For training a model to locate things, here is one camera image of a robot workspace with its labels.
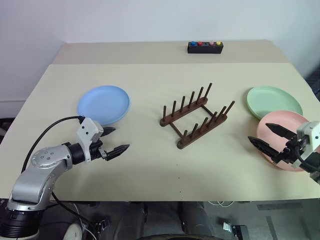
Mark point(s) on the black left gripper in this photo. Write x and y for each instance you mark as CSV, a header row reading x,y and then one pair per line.
x,y
97,150

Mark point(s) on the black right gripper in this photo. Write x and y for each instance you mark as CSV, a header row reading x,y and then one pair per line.
x,y
292,150

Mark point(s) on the pink plastic plate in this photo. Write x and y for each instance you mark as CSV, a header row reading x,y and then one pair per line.
x,y
282,117

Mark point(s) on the light green plastic plate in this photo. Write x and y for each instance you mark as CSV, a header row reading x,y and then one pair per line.
x,y
270,100

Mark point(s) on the brown wooden dish rack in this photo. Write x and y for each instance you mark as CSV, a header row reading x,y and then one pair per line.
x,y
175,117

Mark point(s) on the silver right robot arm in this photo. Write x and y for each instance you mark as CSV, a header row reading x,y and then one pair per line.
x,y
315,162

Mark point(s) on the light blue plastic plate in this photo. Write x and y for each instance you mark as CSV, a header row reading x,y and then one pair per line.
x,y
102,102

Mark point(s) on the dark grey rounded shape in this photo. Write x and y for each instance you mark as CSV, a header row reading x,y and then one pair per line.
x,y
132,220
197,217

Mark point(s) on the black clamp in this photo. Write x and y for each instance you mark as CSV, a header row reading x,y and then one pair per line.
x,y
102,223

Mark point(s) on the yellow round button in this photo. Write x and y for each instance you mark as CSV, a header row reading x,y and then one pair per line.
x,y
219,43

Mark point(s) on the black button box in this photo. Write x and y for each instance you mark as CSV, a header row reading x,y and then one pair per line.
x,y
205,49

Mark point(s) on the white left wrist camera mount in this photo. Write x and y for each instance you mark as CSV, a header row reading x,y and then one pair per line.
x,y
87,130

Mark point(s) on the silver metal bracket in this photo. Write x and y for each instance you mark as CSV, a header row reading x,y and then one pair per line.
x,y
228,226

